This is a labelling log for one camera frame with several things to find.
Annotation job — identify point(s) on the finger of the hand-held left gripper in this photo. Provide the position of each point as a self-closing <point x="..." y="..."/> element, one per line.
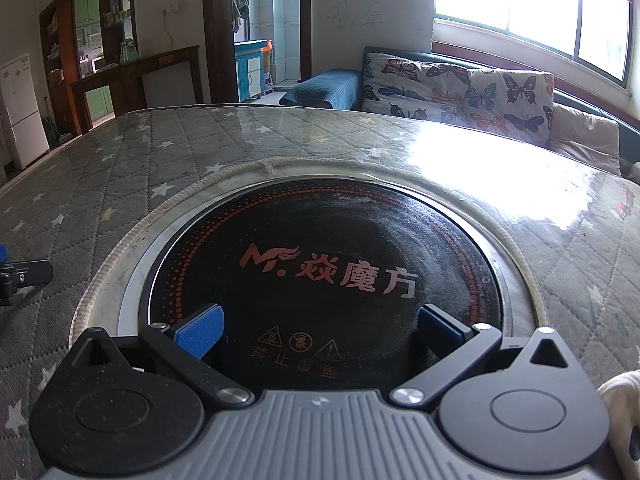
<point x="30" y="271"/>

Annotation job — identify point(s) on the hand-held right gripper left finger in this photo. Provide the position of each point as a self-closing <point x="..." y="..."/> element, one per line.
<point x="202" y="332"/>

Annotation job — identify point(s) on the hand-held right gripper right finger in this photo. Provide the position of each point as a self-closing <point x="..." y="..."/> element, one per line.
<point x="436" y="331"/>

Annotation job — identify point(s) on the white polka dot cloth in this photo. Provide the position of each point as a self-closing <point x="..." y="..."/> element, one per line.
<point x="622" y="420"/>

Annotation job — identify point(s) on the grey quilted star table cover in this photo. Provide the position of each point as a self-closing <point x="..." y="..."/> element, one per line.
<point x="100" y="185"/>

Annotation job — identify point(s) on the round black cooktop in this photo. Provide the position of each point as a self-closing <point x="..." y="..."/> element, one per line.
<point x="350" y="240"/>

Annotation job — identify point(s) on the broom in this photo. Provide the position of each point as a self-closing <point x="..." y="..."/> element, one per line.
<point x="59" y="132"/>

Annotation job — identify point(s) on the white refrigerator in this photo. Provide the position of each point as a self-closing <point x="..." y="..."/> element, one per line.
<point x="22" y="110"/>

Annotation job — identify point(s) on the dark wooden shelf unit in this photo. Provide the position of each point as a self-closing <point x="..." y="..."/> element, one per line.
<point x="62" y="35"/>

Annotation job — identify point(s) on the long butterfly print cushion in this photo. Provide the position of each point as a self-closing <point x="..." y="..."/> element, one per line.
<point x="415" y="87"/>

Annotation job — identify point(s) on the dark wooden console desk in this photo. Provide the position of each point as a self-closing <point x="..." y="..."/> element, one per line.
<point x="150" y="57"/>

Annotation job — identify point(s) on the plain grey cushion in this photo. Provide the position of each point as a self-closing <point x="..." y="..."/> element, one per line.
<point x="585" y="135"/>

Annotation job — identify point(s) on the purple plastic stool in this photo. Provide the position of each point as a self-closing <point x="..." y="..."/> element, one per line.
<point x="267" y="82"/>

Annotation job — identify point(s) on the light blue cabinet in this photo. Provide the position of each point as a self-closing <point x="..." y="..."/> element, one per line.
<point x="247" y="72"/>

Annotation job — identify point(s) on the teal sofa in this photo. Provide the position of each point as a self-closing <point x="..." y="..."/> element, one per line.
<point x="320" y="87"/>

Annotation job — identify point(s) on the orange plastic basket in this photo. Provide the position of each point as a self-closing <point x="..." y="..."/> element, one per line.
<point x="268" y="55"/>

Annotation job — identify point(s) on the hanging grey towel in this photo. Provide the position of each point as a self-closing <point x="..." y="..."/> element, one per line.
<point x="241" y="7"/>

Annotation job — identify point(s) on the window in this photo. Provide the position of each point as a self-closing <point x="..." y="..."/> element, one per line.
<point x="540" y="5"/>

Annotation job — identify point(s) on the white wall socket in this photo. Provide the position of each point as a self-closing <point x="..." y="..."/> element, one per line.
<point x="170" y="9"/>

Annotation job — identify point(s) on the dark wooden door frame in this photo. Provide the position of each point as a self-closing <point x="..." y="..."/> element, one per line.
<point x="217" y="35"/>

